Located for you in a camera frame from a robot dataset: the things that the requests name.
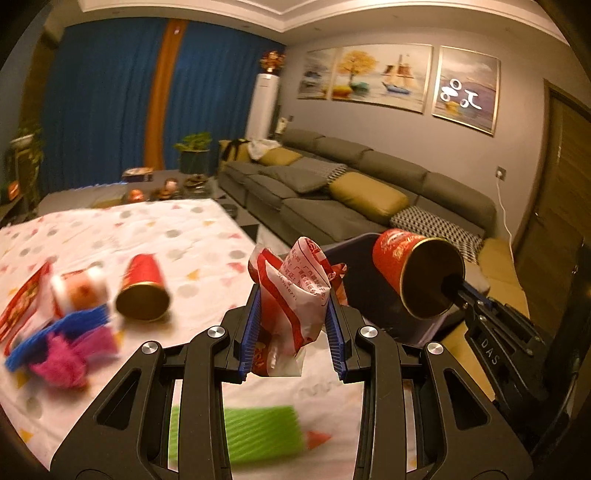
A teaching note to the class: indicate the framed sailboat painting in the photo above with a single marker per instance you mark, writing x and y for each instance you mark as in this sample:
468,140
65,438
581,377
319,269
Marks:
383,76

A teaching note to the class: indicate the orange flower arrangement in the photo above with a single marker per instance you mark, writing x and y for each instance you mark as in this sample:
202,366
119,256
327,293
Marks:
272,62

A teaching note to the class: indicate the white and orange paper cup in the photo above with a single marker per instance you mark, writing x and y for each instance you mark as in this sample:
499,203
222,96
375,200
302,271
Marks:
81,290

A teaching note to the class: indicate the red and white plastic wrapper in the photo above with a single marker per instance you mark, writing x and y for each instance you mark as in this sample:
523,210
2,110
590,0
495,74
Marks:
300,295

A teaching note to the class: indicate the white standing air conditioner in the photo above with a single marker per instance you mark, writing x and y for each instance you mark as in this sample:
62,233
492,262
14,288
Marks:
263,106

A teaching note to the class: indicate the framed purple painting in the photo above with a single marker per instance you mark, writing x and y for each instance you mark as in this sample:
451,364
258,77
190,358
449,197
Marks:
466,87

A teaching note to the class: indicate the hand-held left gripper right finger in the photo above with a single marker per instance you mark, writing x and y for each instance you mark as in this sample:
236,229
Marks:
334,337

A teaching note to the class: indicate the wall socket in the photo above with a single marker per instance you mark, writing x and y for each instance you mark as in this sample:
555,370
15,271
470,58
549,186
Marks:
501,172

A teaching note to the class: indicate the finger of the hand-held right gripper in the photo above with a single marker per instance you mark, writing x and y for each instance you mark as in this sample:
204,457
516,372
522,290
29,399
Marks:
476,292
455,286

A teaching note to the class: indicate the black and white patterned cushion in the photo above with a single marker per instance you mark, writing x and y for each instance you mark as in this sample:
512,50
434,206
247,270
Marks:
333,171
434,221

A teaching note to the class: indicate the large yellow cushion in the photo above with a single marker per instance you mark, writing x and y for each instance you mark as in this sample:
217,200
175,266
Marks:
369,196

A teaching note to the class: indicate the blue curtain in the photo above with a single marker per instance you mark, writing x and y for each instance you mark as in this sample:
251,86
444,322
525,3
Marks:
101,101
221,83

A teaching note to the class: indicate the white cloth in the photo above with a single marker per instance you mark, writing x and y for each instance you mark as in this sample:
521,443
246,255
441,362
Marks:
264,146

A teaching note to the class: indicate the potted plant in dark pot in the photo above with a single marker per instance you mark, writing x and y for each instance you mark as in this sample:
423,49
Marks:
194,150

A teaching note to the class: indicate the flat grey cushion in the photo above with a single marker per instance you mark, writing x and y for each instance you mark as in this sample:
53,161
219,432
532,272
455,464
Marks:
295,177

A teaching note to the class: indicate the small framed painting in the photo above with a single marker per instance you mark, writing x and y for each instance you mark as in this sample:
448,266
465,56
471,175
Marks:
316,74

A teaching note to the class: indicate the patterned white tablecloth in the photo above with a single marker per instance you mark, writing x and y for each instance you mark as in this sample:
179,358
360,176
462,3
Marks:
194,240

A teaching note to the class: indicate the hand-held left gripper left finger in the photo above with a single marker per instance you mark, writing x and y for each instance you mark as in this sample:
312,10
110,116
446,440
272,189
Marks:
249,332

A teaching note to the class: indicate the red paper cup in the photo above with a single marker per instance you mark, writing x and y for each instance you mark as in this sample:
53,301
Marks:
145,274
392,258

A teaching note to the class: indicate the flat printed box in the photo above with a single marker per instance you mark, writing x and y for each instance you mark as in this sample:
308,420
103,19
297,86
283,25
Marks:
137,174

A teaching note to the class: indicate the pink and blue brush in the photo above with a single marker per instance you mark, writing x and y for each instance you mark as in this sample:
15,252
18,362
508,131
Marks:
51,334

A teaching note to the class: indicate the dark grey trash bin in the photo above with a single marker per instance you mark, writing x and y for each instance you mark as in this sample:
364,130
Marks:
369,304

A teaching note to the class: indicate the wooden door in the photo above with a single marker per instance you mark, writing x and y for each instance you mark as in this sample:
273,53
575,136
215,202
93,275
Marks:
558,184

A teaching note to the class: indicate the orange curtain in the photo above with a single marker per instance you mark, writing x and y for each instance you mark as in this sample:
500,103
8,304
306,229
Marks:
164,92

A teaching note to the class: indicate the small yellow cushion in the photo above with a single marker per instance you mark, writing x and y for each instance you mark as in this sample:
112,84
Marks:
279,158

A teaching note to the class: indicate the dark coffee table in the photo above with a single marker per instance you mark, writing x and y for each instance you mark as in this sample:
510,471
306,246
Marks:
92,194

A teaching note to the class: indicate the grey and yellow sofa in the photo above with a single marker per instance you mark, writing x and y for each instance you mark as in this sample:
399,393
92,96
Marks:
300,212

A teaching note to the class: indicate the red snack wrapper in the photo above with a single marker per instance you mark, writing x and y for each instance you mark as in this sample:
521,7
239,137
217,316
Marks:
23,300

